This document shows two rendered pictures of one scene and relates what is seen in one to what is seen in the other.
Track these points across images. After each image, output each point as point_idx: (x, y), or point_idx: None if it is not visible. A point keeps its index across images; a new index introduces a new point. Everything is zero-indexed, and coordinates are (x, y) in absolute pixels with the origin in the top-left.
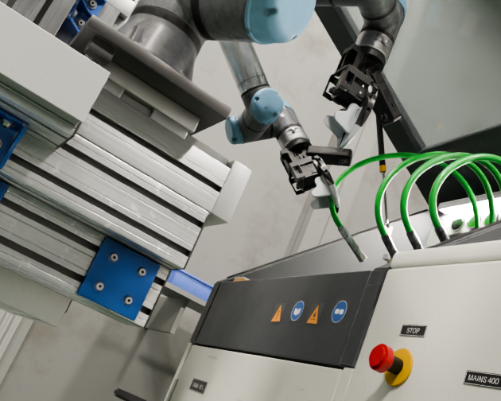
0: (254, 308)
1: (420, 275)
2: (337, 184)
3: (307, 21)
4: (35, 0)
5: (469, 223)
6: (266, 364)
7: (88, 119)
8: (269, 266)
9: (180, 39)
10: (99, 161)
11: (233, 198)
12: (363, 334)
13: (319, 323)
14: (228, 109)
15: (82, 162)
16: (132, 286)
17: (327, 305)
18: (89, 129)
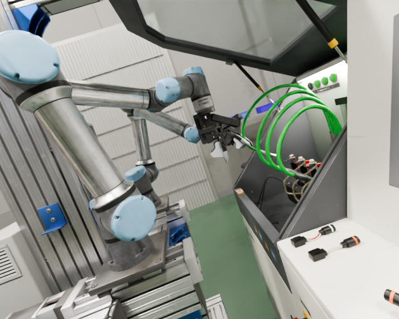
0: (247, 216)
1: (292, 273)
2: (243, 135)
3: (152, 209)
4: (84, 237)
5: (315, 85)
6: (264, 252)
7: (127, 304)
8: (246, 169)
9: (124, 243)
10: (144, 310)
11: (196, 271)
12: (287, 280)
13: (270, 252)
14: (161, 264)
15: (139, 316)
16: (193, 316)
17: (268, 245)
18: (130, 306)
